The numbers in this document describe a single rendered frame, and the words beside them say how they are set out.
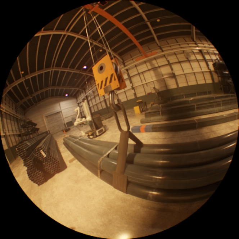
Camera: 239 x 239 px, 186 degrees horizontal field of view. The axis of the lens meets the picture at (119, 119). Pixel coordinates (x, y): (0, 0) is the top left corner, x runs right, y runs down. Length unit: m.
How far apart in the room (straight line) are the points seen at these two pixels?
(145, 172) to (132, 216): 0.63
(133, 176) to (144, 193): 0.18
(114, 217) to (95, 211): 0.24
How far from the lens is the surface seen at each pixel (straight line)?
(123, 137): 0.61
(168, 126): 2.16
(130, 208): 1.03
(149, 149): 0.78
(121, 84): 0.60
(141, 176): 0.57
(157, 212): 1.01
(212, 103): 3.91
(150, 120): 3.09
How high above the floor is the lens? 1.00
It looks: 10 degrees down
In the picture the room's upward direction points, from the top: 17 degrees counter-clockwise
